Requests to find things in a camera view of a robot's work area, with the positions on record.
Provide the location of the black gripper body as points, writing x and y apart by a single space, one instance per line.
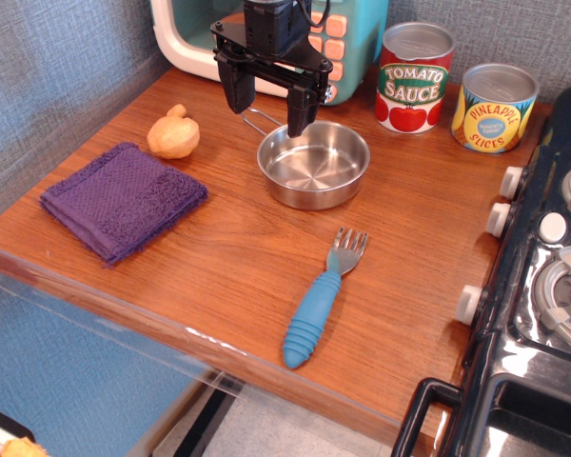
272 36

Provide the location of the white stove knob upper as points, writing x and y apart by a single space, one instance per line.
510 182

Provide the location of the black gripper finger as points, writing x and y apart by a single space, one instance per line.
237 82
303 103

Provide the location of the white stove knob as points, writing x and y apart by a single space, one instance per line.
497 219
510 182
468 304

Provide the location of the black toy stove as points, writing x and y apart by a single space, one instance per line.
515 398

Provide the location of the white stove knob middle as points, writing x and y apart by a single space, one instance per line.
497 219

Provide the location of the tomato sauce can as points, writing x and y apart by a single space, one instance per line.
413 73

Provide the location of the purple folded towel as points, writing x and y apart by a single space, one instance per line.
122 200

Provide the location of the yellow toy lemon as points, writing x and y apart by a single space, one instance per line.
174 135

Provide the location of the pineapple slices can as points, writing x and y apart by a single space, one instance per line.
494 106

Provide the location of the small steel pan bowl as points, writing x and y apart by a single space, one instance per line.
321 169

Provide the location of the white stove knob lower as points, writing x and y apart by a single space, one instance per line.
468 304

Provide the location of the toy microwave teal white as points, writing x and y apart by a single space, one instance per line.
351 38

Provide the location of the blue handled metal fork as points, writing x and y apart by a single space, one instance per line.
307 325

